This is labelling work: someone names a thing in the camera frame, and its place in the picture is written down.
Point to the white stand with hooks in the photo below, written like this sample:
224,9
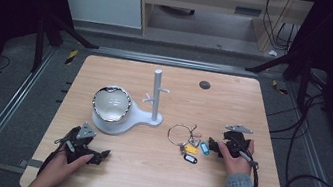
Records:
154,105

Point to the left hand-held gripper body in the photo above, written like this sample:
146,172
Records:
84,132

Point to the black tripod stand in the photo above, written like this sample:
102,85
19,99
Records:
303,78
39,43

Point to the yellow key tag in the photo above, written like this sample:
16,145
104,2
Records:
192,149

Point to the grey table bracket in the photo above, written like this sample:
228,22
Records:
31,163

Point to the small black round disc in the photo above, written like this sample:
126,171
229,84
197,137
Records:
204,85

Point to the blue key tag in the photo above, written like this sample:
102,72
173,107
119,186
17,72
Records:
204,147

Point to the person's left hand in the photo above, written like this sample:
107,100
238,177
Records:
58,167

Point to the white plug on floor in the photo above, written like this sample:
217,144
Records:
272,53

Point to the person's right hand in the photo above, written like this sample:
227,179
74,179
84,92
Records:
239,165

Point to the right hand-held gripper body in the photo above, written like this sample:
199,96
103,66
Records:
237,141

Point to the yellow black floor tape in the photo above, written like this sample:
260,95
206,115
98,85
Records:
71,57
279,87

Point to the white bowl with silver rim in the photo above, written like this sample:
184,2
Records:
111,103

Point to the black key tag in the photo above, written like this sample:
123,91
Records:
190,159

